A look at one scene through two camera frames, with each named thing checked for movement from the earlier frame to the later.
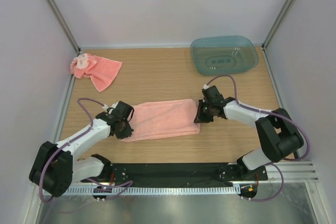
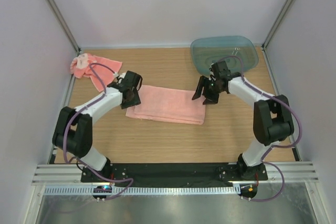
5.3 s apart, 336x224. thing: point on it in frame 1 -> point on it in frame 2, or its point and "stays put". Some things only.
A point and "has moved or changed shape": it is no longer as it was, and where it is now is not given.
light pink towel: [158, 119] has moved or changed shape
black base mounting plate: [157, 175] stays put
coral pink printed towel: [103, 72] stays put
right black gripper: [200, 117] -> [199, 88]
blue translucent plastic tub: [215, 55] stays put
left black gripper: [126, 133] -> [135, 102]
